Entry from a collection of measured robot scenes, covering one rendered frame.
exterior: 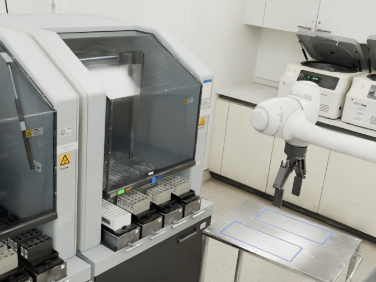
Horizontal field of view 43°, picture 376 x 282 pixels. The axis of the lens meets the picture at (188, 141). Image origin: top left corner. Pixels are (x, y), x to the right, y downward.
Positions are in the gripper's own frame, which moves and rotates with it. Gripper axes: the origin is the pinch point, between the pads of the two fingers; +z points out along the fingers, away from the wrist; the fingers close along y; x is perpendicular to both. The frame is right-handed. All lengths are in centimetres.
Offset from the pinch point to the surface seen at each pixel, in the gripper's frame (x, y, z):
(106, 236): 73, -17, 42
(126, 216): 70, -9, 34
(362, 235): 30, 224, 117
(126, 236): 66, -11, 41
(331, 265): -10, 33, 38
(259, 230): 26, 35, 38
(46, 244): 73, -47, 33
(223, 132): 174, 219, 69
